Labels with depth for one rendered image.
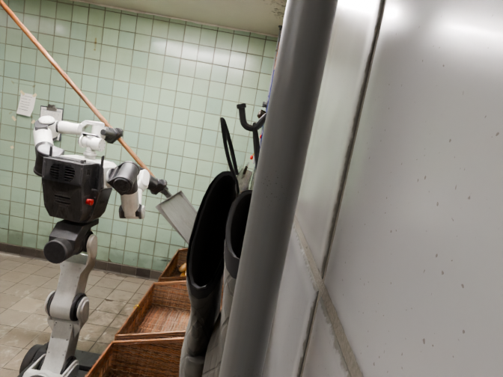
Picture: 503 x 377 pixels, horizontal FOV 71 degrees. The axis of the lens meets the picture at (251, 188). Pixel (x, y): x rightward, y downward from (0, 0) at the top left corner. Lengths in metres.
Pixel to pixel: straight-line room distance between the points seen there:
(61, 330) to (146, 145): 2.02
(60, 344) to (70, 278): 0.35
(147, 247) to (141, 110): 1.39
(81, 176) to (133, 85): 2.07
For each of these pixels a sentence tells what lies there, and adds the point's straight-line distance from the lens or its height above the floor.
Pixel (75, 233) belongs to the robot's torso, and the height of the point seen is 1.06.
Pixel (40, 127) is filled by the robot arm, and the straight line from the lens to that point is 2.25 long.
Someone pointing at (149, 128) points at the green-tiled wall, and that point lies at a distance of 3.66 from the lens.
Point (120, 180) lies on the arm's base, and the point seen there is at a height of 1.35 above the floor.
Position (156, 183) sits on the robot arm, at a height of 1.27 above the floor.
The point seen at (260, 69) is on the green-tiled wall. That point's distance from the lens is 3.54.
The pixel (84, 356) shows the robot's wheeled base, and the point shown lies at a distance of 2.57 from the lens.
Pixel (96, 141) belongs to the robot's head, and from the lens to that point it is 1.93.
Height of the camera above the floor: 1.68
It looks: 9 degrees down
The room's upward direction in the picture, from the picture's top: 10 degrees clockwise
